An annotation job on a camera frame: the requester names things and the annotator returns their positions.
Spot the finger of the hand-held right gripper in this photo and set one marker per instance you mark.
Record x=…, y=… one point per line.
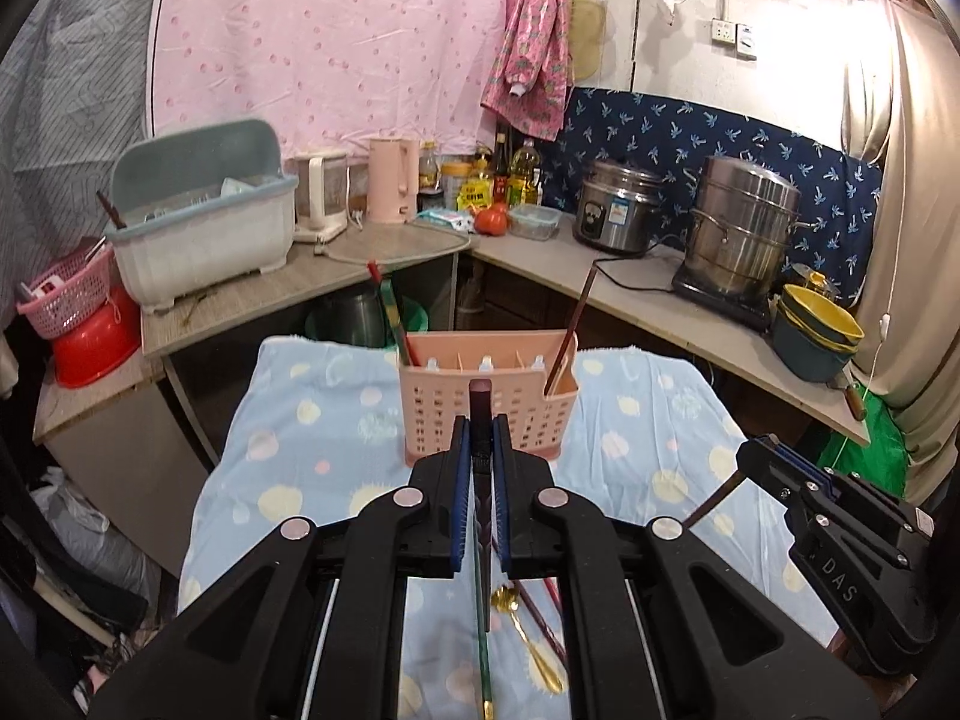
x=769, y=469
x=817, y=471

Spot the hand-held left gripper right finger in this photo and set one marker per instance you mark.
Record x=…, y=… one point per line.
x=502, y=510

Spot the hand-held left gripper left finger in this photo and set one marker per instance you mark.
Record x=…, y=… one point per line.
x=459, y=510

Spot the dark brown chopstick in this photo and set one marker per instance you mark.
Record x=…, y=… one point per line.
x=480, y=397
x=709, y=502

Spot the pink perforated utensil holder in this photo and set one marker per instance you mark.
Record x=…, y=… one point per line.
x=442, y=412

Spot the green chopstick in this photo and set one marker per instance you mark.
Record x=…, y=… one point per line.
x=393, y=315
x=484, y=660

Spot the dark purple chopstick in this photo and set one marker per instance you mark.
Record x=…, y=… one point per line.
x=577, y=315

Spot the red chopstick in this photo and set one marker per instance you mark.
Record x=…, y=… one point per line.
x=553, y=596
x=371, y=270

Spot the green plastic bag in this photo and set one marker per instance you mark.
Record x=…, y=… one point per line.
x=862, y=450

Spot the yellow bowl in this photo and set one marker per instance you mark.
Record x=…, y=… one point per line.
x=821, y=315

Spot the blue dotted tablecloth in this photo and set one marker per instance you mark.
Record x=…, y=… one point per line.
x=300, y=465

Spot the gold flower spoon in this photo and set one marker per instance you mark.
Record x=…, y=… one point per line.
x=544, y=671

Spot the black induction cooker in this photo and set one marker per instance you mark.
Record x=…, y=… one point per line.
x=720, y=304

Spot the steel steamer pot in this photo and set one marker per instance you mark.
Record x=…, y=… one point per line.
x=742, y=232

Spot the beige curtain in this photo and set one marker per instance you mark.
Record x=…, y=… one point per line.
x=919, y=202

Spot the clear plastic container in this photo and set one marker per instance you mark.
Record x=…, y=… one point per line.
x=534, y=223

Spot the red tomato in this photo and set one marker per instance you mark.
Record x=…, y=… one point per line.
x=491, y=219

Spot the blue tissue packet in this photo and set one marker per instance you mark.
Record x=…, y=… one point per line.
x=444, y=219

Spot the wooden corner counter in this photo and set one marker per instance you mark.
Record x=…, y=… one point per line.
x=247, y=300

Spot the steel rice cooker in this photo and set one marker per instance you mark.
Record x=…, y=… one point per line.
x=619, y=210

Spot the yellow label jar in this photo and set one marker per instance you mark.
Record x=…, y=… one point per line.
x=474, y=196

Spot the white yellow can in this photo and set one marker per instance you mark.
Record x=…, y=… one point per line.
x=452, y=180

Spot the yellow cooking oil bottle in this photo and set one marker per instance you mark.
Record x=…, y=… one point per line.
x=525, y=176

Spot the pink electric kettle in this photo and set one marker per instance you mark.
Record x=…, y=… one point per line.
x=390, y=180

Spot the white electric kettle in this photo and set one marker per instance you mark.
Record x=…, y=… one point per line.
x=319, y=195

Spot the dark sauce bottle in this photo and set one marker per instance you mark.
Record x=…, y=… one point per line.
x=500, y=165

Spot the white cabinet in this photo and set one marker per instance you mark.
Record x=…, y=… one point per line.
x=112, y=450

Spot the navy patterned cloth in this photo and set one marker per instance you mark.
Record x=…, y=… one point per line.
x=675, y=127

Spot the white dish rack teal lid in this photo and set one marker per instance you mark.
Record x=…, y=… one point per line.
x=202, y=255

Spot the grey plastic bag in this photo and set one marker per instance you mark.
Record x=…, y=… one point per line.
x=82, y=525

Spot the red plastic basin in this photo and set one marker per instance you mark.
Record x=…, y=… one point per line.
x=94, y=352

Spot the pink plastic basket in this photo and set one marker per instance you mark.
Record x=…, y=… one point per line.
x=64, y=304

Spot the pink floral apron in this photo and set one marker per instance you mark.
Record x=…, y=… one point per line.
x=529, y=52

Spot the yellow hanging board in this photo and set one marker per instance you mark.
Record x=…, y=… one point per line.
x=586, y=41

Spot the pink dotted curtain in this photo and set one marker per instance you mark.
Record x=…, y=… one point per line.
x=322, y=45

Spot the grey striped cloth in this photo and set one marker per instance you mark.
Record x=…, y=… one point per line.
x=67, y=90

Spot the white wall socket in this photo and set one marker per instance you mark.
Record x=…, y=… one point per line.
x=731, y=34

